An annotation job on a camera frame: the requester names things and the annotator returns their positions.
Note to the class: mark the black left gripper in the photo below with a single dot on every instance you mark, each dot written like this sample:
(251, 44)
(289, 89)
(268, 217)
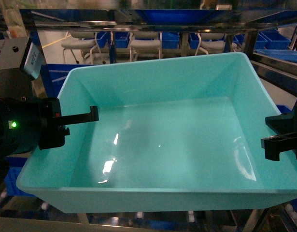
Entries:
(26, 125)

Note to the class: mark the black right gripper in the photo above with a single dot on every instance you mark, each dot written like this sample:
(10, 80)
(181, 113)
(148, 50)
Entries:
(285, 127)

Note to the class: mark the teal plastic bin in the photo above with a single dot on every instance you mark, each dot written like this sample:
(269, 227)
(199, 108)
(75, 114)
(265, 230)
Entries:
(173, 134)

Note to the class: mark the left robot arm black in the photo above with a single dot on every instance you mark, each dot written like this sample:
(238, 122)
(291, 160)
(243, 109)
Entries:
(16, 85)

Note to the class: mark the grey office chair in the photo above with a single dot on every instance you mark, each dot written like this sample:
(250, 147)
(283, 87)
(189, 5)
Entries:
(84, 40)

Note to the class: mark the grey chair centre background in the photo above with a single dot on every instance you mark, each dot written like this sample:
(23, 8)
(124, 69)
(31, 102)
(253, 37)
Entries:
(144, 41)

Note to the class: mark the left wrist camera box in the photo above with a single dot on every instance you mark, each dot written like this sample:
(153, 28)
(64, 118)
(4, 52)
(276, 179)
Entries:
(30, 58)

